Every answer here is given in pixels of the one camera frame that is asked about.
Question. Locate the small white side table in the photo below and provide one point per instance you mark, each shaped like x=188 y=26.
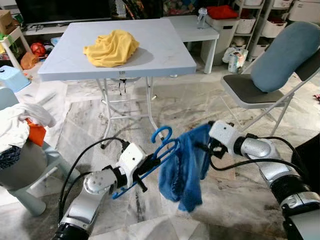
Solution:
x=12 y=42

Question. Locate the blue shirt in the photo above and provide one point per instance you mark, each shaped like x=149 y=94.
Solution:
x=182 y=165

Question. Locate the printed plastic bag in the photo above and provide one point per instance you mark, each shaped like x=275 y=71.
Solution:
x=235 y=59

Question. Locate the light blue plastic stool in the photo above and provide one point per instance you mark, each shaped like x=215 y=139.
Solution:
x=12 y=79

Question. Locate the blue plastic hanger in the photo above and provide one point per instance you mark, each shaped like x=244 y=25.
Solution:
x=155 y=134

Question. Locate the blue pillow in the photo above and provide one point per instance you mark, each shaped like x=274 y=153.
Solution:
x=282 y=55

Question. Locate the blue plaid cloth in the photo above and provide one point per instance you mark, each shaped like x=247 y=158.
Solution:
x=9 y=157

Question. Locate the white storage shelf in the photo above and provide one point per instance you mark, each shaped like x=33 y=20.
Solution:
x=280 y=25

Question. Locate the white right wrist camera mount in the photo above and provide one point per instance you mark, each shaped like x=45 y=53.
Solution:
x=222 y=134

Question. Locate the yellow t-shirt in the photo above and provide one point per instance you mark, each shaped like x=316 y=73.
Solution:
x=112 y=50

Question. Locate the orange toy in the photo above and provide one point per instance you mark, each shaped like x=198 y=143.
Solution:
x=29 y=61

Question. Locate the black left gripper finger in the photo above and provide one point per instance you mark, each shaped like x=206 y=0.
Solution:
x=157 y=156
x=142 y=183

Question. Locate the cardboard box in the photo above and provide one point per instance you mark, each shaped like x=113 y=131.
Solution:
x=6 y=22

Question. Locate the white shirt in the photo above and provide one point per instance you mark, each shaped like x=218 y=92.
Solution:
x=15 y=130

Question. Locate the grey folding chair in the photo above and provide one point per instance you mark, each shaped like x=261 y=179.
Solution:
x=240 y=87

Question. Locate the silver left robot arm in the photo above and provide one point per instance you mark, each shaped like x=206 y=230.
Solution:
x=85 y=205

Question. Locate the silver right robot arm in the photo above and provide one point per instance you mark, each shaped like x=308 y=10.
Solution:
x=260 y=150

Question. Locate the red folded cloth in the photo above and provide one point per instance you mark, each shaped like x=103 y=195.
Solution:
x=222 y=12

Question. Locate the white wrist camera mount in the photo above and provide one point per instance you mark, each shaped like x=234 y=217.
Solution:
x=222 y=134
x=131 y=157

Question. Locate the black television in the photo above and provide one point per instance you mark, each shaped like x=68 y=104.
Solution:
x=60 y=10

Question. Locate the red ball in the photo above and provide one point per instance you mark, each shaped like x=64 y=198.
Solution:
x=38 y=49

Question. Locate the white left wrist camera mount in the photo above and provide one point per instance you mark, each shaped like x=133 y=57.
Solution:
x=131 y=157

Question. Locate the white waste bin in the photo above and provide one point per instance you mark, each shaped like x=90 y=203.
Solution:
x=222 y=37

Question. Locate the white folding table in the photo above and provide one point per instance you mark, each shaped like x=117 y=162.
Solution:
x=160 y=50

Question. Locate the pale blue child chair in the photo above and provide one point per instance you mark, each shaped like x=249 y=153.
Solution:
x=25 y=175

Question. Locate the low white table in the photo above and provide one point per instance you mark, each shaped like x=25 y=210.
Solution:
x=195 y=31

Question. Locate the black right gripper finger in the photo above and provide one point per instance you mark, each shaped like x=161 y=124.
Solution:
x=201 y=146

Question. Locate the white television bench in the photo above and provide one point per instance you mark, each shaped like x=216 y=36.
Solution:
x=50 y=29

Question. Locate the orange cloth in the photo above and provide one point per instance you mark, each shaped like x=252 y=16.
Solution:
x=36 y=135

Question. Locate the clear water bottle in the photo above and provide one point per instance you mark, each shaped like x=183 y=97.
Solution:
x=202 y=20

